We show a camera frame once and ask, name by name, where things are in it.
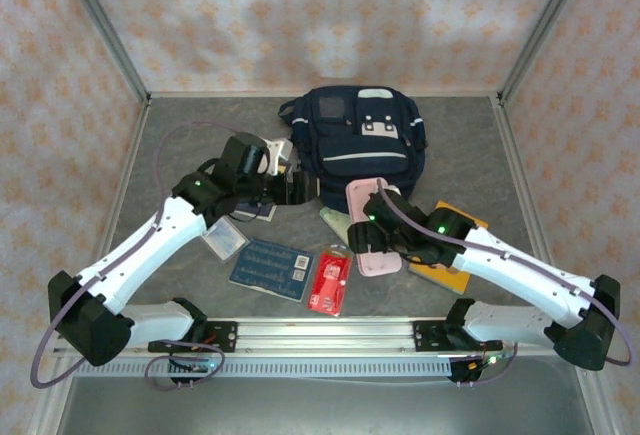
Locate green notebook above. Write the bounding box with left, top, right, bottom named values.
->
left=319, top=204, right=354, bottom=244

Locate pink pencil case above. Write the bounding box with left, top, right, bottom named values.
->
left=345, top=178, right=403, bottom=277

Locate navy book with yellow label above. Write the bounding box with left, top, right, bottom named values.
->
left=233, top=202, right=278, bottom=222

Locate yellow picture book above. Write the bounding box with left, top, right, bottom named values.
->
left=408, top=199, right=490, bottom=296

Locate red plastic packet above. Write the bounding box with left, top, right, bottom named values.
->
left=306, top=246, right=354, bottom=317

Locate clear plastic stationery pouch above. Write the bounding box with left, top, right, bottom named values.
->
left=202, top=218, right=250, bottom=260

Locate navy blue student backpack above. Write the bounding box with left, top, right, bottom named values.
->
left=278, top=85, right=430, bottom=215

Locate navy booklet with QR codes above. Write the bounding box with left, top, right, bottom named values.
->
left=229, top=237, right=318, bottom=302

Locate small green circuit board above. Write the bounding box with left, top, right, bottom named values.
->
left=467, top=352, right=514, bottom=372
left=169, top=358, right=222, bottom=375

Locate grey metal sheet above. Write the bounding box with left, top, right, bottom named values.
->
left=54, top=374, right=596, bottom=435

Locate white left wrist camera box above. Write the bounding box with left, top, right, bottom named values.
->
left=264, top=137, right=295, bottom=176

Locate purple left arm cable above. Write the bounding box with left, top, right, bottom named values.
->
left=30, top=121, right=241, bottom=392

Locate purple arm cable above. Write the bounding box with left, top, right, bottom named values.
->
left=374, top=178, right=632, bottom=389
left=30, top=121, right=241, bottom=392

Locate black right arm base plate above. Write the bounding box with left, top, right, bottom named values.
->
left=412, top=318, right=504, bottom=354

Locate aluminium mounting rail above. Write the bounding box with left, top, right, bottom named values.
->
left=52, top=315, right=601, bottom=358

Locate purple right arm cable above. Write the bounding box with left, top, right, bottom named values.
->
left=374, top=178, right=632, bottom=389

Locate grey slotted cable duct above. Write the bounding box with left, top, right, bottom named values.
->
left=73, top=358, right=456, bottom=379

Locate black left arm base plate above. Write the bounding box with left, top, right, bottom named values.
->
left=147, top=321, right=239, bottom=354

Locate aluminium frame post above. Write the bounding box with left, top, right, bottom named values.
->
left=53, top=0, right=152, bottom=107
left=494, top=0, right=595, bottom=106

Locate aluminium frame leg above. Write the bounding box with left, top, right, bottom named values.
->
left=572, top=354, right=614, bottom=435
left=27, top=354, right=76, bottom=435

